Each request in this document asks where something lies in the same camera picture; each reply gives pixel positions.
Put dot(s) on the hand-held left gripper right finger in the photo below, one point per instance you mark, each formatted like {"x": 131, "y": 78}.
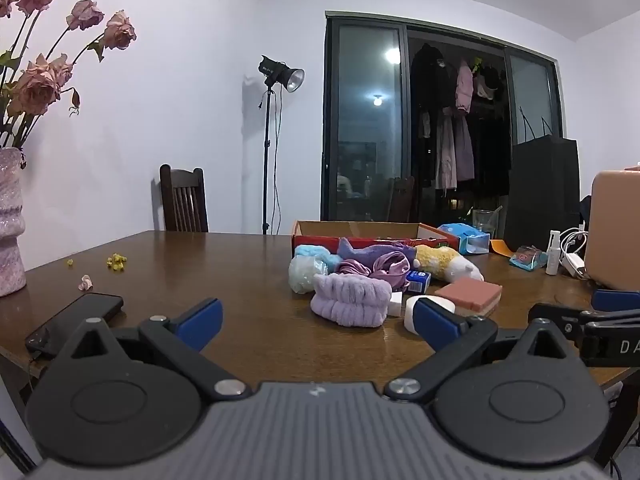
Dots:
{"x": 435, "y": 324}

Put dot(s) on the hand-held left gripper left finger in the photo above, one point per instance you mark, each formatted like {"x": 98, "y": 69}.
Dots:
{"x": 205, "y": 319}

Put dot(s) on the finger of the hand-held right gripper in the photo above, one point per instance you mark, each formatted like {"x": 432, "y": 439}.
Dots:
{"x": 555, "y": 315}
{"x": 617, "y": 300}

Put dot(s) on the white tape roll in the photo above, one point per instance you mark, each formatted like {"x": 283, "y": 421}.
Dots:
{"x": 409, "y": 317}

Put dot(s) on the white wedge sponge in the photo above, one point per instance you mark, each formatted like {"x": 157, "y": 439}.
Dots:
{"x": 395, "y": 305}

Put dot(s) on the pink rectangular sponge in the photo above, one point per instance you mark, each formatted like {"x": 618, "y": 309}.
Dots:
{"x": 470, "y": 292}

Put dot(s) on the yellow and white plush toy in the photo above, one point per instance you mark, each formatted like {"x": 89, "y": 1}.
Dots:
{"x": 450, "y": 262}

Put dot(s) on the purple satin scrunchie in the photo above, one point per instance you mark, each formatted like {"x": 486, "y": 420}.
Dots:
{"x": 392, "y": 270}

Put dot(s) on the lilac fluffy headband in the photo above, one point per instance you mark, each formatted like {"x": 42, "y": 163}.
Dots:
{"x": 350, "y": 300}

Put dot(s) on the lilac satin scrunchie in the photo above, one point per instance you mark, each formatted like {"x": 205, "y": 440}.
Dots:
{"x": 352, "y": 266}

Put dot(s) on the cardboard box with red sides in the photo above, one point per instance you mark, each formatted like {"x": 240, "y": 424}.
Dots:
{"x": 350, "y": 229}

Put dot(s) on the small blue packet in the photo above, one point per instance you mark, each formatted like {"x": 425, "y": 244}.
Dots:
{"x": 417, "y": 281}

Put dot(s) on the white spray bottle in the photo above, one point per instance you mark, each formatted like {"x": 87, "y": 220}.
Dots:
{"x": 553, "y": 260}

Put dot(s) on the small teal packet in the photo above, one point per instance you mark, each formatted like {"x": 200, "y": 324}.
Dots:
{"x": 527, "y": 259}

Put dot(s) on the peach pink box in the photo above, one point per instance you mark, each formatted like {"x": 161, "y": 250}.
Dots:
{"x": 615, "y": 230}

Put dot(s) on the orange card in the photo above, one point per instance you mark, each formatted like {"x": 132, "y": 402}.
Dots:
{"x": 500, "y": 247}

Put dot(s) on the blue tissue packet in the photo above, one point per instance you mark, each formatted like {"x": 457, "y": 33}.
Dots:
{"x": 465, "y": 235}

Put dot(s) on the yellow flower petals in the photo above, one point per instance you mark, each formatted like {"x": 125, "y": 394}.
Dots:
{"x": 116, "y": 261}

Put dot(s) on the pale blue bath pouf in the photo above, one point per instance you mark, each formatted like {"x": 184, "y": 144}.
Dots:
{"x": 305, "y": 277}

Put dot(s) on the clear glass cup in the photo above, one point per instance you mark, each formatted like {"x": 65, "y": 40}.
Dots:
{"x": 482, "y": 222}

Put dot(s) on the black paper bag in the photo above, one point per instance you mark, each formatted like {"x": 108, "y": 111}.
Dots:
{"x": 542, "y": 195}

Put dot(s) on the dark wooden chair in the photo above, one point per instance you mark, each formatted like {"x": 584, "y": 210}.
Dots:
{"x": 182, "y": 200}

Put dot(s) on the pink fallen petal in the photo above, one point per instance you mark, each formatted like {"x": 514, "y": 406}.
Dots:
{"x": 86, "y": 283}

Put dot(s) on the black smartphone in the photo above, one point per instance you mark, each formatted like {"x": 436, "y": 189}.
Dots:
{"x": 75, "y": 317}

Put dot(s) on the light blue fluffy cloth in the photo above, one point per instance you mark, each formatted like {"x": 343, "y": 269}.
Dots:
{"x": 320, "y": 254}

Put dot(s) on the pale pink hanging robe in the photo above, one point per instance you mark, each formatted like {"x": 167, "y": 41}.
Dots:
{"x": 445, "y": 150}

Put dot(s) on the mauve hanging coat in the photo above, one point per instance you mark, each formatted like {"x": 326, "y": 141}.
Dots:
{"x": 465, "y": 150}

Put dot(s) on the black framed sliding glass door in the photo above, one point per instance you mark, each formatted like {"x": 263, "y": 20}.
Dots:
{"x": 370, "y": 135}

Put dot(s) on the pink textured vase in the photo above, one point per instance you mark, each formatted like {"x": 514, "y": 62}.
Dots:
{"x": 10, "y": 240}

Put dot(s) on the pink hanging jacket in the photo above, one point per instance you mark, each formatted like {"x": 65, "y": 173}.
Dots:
{"x": 464, "y": 85}

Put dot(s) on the black hanging coat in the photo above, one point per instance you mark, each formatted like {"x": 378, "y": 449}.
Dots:
{"x": 430, "y": 80}

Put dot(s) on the studio light on stand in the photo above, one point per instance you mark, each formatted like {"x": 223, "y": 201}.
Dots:
{"x": 280, "y": 74}

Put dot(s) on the dried pink rose bouquet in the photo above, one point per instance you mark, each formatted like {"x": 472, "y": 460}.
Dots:
{"x": 37, "y": 85}

